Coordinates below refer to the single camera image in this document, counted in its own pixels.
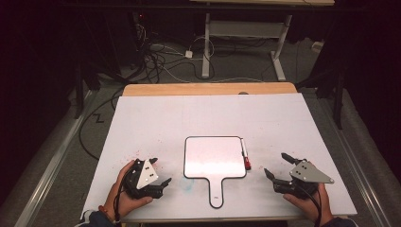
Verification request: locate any black stand leg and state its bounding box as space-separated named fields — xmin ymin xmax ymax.
xmin=333 ymin=71 xmax=345 ymax=131
xmin=73 ymin=61 xmax=87 ymax=120

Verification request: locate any person's right hand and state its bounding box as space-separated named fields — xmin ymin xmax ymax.
xmin=282 ymin=183 xmax=335 ymax=223

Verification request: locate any metal floor rail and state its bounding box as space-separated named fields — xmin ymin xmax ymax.
xmin=13 ymin=90 xmax=96 ymax=227
xmin=317 ymin=96 xmax=393 ymax=227

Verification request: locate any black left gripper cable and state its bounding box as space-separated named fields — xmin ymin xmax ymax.
xmin=113 ymin=171 xmax=127 ymax=227

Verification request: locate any person's left hand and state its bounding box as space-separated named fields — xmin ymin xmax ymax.
xmin=103 ymin=159 xmax=155 ymax=222

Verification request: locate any white marker with red cap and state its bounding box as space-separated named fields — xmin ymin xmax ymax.
xmin=239 ymin=137 xmax=253 ymax=171

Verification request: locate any bundle of black cables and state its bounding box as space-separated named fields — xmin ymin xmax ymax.
xmin=133 ymin=23 xmax=217 ymax=85

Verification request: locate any small whiteboard with handle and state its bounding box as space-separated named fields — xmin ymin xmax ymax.
xmin=183 ymin=135 xmax=248 ymax=210

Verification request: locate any black floor cable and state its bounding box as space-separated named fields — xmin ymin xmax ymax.
xmin=78 ymin=87 xmax=126 ymax=161

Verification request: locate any white box on floor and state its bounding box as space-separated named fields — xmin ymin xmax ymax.
xmin=310 ymin=40 xmax=325 ymax=54

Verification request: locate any white-framed desk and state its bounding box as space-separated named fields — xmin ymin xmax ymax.
xmin=188 ymin=0 xmax=336 ymax=82

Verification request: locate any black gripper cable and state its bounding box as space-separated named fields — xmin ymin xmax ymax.
xmin=297 ymin=183 xmax=323 ymax=227
xmin=113 ymin=171 xmax=127 ymax=227

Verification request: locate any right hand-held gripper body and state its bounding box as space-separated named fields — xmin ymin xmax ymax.
xmin=272 ymin=158 xmax=336 ymax=201

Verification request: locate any white table cover sheet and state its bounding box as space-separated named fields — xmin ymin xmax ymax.
xmin=81 ymin=93 xmax=358 ymax=222

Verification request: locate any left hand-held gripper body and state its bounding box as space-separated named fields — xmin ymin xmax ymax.
xmin=121 ymin=158 xmax=166 ymax=201

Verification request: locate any wooden table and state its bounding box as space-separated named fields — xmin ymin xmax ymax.
xmin=119 ymin=81 xmax=352 ymax=225

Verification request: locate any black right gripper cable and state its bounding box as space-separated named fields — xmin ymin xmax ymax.
xmin=297 ymin=183 xmax=323 ymax=227

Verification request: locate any white floor cable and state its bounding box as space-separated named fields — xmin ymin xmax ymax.
xmin=162 ymin=66 xmax=264 ymax=84

